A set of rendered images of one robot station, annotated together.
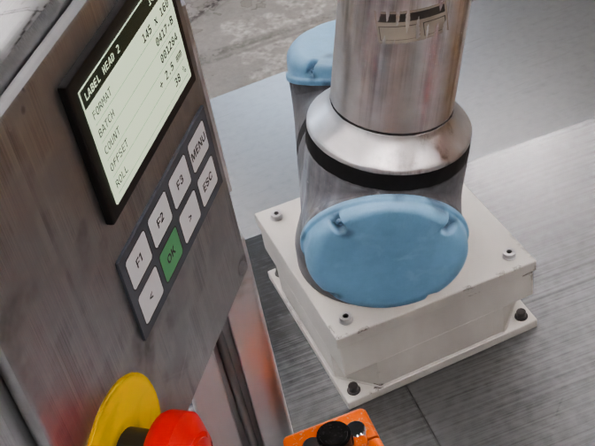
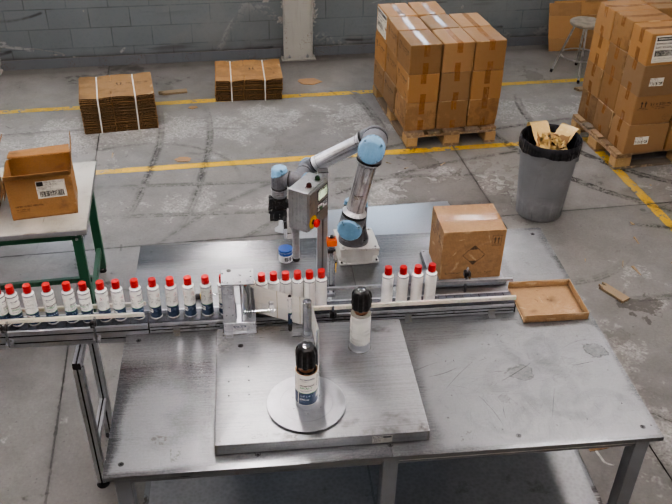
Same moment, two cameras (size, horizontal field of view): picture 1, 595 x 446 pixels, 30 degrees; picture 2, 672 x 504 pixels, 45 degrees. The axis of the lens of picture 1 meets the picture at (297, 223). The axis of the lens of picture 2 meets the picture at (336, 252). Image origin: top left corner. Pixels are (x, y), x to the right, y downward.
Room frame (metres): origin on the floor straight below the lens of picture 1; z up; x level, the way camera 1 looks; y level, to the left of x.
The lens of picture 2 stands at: (-2.60, -0.25, 3.12)
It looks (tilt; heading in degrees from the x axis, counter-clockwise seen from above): 34 degrees down; 5
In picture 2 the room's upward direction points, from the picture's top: 1 degrees clockwise
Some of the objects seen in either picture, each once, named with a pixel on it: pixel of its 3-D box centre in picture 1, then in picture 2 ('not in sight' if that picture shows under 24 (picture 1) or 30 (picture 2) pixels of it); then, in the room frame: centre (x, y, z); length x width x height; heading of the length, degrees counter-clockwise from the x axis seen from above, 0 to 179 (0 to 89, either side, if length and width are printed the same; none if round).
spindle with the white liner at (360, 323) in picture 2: not in sight; (360, 318); (-0.01, -0.15, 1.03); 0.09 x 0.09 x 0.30
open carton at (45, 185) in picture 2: not in sight; (40, 174); (1.13, 1.69, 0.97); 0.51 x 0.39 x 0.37; 21
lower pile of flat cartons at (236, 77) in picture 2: not in sight; (248, 79); (4.69, 1.23, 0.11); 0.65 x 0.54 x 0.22; 103
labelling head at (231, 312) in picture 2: not in sight; (238, 300); (0.08, 0.38, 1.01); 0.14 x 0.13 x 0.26; 101
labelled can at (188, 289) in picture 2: not in sight; (189, 295); (0.12, 0.60, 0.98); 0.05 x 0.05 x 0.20
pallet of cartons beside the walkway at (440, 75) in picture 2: not in sight; (434, 70); (4.30, -0.54, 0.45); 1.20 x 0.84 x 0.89; 17
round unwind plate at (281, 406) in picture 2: not in sight; (306, 403); (-0.37, 0.03, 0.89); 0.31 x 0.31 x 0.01
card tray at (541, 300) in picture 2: not in sight; (547, 300); (0.45, -1.00, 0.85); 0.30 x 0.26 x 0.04; 101
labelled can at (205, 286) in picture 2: not in sight; (206, 295); (0.14, 0.53, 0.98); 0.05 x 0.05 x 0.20
